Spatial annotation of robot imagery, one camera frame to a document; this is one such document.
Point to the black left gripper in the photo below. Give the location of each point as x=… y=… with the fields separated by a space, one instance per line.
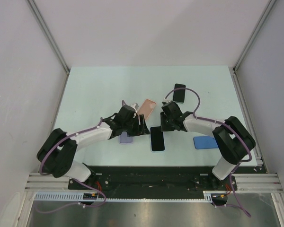
x=141 y=129

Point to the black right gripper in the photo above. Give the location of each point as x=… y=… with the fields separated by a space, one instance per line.
x=164 y=128

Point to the purple-edged black phone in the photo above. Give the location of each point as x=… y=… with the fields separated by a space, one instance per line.
x=157 y=139

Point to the lilac phone case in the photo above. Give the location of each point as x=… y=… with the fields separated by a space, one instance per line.
x=125 y=139

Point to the pink phone case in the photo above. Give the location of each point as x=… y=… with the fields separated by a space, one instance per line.
x=146 y=108

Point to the light blue phone case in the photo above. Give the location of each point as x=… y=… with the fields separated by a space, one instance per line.
x=157 y=152

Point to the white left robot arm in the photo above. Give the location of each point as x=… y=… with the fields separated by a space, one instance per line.
x=57 y=154

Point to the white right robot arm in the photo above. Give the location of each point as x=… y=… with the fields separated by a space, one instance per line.
x=234 y=142

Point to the teal-edged black phone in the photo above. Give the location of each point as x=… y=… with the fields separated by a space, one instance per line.
x=179 y=93

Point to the blue phone face down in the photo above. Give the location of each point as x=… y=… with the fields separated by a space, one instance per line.
x=205 y=142

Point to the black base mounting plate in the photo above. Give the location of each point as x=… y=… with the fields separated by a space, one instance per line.
x=114 y=181

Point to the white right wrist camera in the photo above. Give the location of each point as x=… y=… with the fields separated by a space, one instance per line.
x=165 y=101

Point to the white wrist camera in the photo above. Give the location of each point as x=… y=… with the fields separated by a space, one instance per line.
x=135 y=106
x=165 y=101

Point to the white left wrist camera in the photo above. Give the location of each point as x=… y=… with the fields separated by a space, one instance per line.
x=135 y=106

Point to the right aluminium frame post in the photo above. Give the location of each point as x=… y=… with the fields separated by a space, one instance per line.
x=255 y=32

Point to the aluminium frame post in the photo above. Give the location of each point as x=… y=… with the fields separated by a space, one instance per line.
x=48 y=34
x=255 y=32

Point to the right aluminium rail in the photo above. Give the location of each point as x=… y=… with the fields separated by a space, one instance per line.
x=259 y=183

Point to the left aluminium frame post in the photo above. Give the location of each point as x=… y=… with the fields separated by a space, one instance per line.
x=48 y=34

